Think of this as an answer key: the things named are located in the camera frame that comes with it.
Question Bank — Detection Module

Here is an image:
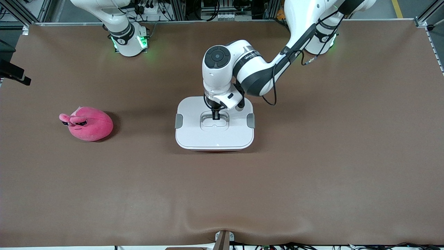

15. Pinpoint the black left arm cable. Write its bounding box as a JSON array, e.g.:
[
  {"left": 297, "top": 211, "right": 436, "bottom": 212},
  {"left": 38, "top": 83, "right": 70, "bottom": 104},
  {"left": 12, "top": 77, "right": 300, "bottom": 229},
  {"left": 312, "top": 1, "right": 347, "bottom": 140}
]
[{"left": 262, "top": 10, "right": 344, "bottom": 106}]

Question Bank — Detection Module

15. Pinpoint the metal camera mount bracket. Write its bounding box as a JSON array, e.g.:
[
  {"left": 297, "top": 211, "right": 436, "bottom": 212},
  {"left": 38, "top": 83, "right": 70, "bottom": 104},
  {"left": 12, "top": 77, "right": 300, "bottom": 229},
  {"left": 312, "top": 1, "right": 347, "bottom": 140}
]
[{"left": 213, "top": 230, "right": 235, "bottom": 250}]

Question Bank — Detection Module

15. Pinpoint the white power strip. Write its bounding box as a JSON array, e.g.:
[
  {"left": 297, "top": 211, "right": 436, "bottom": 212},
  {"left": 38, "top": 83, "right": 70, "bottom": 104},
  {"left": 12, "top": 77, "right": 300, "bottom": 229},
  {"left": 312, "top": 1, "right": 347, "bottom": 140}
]
[{"left": 137, "top": 3, "right": 163, "bottom": 16}]

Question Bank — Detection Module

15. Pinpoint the aluminium frame strut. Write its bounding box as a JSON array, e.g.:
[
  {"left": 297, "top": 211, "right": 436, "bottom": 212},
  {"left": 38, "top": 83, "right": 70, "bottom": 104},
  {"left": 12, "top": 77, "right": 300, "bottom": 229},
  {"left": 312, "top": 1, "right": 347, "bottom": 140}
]
[
  {"left": 415, "top": 0, "right": 444, "bottom": 28},
  {"left": 7, "top": 0, "right": 52, "bottom": 26}
]

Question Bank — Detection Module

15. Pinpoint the brown table mat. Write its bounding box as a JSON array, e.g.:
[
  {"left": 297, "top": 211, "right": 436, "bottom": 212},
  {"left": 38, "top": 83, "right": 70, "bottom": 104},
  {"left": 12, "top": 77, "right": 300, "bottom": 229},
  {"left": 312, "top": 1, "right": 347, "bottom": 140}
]
[{"left": 0, "top": 19, "right": 444, "bottom": 248}]

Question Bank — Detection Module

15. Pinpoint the white lid with grey handle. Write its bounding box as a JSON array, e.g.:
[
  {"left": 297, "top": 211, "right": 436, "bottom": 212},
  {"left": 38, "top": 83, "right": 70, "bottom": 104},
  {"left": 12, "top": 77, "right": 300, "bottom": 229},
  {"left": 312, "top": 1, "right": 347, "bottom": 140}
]
[{"left": 175, "top": 96, "right": 256, "bottom": 151}]

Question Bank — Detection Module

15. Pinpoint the pink plush toy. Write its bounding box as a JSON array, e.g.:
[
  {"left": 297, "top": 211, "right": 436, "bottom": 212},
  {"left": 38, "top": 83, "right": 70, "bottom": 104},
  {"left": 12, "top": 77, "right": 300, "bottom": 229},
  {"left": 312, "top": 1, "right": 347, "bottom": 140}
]
[{"left": 59, "top": 106, "right": 114, "bottom": 142}]

